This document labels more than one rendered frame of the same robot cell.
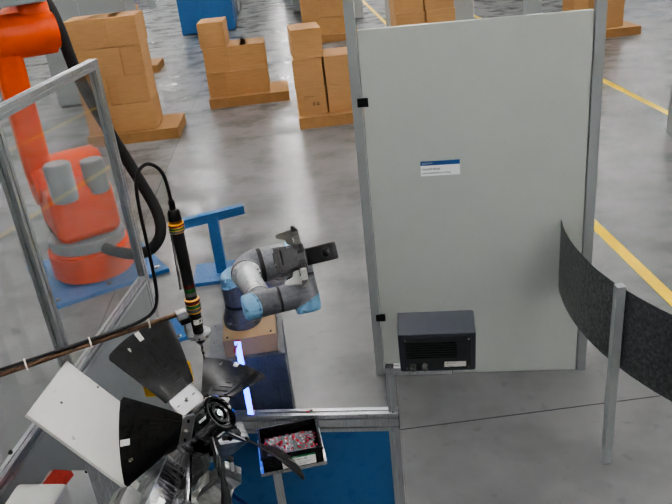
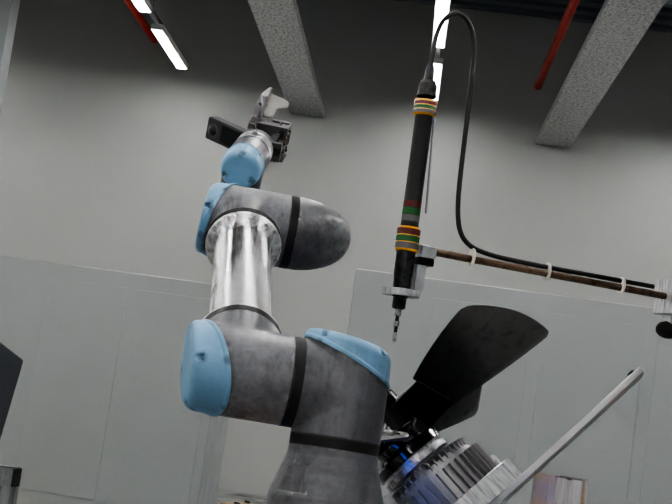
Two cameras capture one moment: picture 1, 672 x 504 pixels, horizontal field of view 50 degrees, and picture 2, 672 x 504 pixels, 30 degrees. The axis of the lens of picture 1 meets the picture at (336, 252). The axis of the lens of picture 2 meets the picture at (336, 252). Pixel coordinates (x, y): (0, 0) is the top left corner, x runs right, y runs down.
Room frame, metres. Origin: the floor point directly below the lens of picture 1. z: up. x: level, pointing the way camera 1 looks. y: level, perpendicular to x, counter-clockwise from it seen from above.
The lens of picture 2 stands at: (4.13, 0.53, 1.24)
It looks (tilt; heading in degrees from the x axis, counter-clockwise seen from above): 6 degrees up; 186
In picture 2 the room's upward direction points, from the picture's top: 8 degrees clockwise
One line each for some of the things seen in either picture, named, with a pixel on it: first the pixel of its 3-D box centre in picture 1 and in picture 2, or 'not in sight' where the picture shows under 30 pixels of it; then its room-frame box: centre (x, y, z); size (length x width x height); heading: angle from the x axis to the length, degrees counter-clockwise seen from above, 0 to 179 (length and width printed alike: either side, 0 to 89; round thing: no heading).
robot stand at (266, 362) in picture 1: (264, 435); not in sight; (2.51, 0.40, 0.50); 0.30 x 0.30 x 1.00; 4
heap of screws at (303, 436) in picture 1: (292, 446); not in sight; (2.02, 0.23, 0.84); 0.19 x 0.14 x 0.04; 97
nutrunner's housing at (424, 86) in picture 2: (186, 274); (414, 186); (1.85, 0.43, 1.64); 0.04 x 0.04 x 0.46
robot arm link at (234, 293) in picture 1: (238, 284); (337, 385); (2.50, 0.39, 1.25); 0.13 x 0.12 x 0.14; 104
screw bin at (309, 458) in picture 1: (290, 445); not in sight; (2.02, 0.23, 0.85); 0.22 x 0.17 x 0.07; 97
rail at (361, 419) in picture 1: (279, 421); not in sight; (2.19, 0.28, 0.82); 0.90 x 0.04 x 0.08; 82
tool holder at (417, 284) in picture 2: (193, 322); (408, 270); (1.84, 0.44, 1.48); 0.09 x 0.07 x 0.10; 117
